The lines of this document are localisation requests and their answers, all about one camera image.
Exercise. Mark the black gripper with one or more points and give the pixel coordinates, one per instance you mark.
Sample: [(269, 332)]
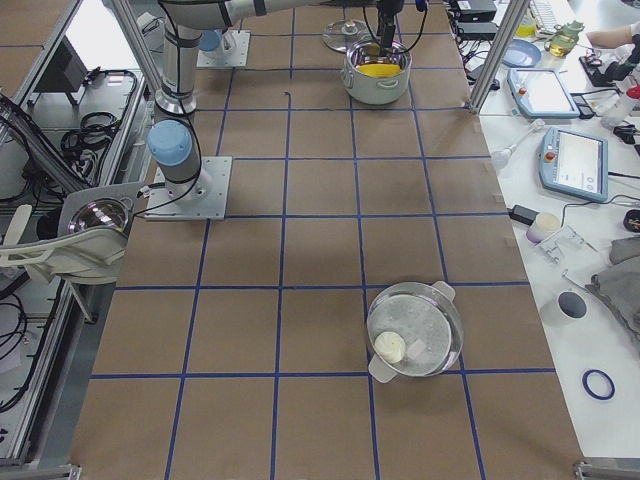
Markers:
[(385, 12)]

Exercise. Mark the teach pendant far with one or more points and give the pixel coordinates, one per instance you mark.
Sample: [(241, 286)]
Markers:
[(540, 93)]

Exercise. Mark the metal bowl on chair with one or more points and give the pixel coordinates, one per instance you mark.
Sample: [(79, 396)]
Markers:
[(107, 212)]

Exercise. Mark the teach pendant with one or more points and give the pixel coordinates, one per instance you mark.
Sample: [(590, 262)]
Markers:
[(540, 93), (574, 164)]

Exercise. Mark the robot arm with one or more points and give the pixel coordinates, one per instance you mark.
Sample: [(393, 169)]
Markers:
[(173, 142)]

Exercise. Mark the teach pendant near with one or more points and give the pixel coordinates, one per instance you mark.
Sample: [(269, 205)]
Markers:
[(574, 164)]

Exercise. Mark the glass pot lid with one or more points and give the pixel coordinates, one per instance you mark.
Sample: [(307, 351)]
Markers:
[(340, 35)]

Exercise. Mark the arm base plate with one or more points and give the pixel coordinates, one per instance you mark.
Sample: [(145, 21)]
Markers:
[(206, 200), (226, 50)]

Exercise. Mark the pale green electric pot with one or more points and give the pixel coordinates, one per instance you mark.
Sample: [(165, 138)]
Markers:
[(373, 78)]

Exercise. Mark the yellow toy corn cob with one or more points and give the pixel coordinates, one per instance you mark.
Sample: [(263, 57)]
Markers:
[(379, 70)]

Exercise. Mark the blue plate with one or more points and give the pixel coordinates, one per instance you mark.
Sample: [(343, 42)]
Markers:
[(521, 54)]

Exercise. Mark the white paper cup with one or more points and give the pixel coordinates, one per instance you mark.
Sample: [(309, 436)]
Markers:
[(563, 309)]

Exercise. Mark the black power adapter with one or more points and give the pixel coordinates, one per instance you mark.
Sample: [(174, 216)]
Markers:
[(523, 215)]

